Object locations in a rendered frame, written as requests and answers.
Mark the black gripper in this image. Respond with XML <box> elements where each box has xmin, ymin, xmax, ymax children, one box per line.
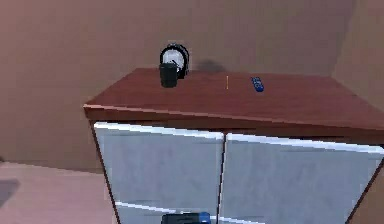
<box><xmin>161</xmin><ymin>211</ymin><xmax>212</xmax><ymax>224</ymax></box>

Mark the blue remote control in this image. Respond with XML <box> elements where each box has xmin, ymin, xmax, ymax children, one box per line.
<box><xmin>250</xmin><ymin>76</ymin><xmax>265</xmax><ymax>94</ymax></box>

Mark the black cup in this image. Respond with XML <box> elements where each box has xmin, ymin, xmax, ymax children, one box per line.
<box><xmin>158</xmin><ymin>62</ymin><xmax>180</xmax><ymax>89</ymax></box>

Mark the red-brown chest of drawers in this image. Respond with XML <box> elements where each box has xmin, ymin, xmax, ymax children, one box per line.
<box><xmin>82</xmin><ymin>67</ymin><xmax>384</xmax><ymax>224</ymax></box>

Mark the black round alarm clock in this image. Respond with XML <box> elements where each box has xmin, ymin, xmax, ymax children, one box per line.
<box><xmin>159</xmin><ymin>42</ymin><xmax>191</xmax><ymax>80</ymax></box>

